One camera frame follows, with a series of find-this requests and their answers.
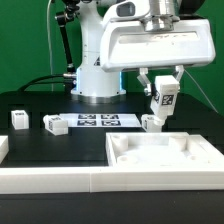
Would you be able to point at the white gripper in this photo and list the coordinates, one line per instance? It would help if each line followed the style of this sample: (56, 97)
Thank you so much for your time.
(150, 34)

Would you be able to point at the white square table top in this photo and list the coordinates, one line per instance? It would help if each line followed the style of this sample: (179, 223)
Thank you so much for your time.
(159, 149)

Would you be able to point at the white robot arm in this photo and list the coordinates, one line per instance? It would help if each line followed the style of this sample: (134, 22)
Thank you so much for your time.
(92, 82)

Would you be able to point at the white sheet with tag markers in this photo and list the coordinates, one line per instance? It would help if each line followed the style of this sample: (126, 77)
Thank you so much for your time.
(100, 120)

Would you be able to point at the white U-shaped obstacle fence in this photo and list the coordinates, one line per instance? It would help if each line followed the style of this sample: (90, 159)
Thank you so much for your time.
(109, 178)

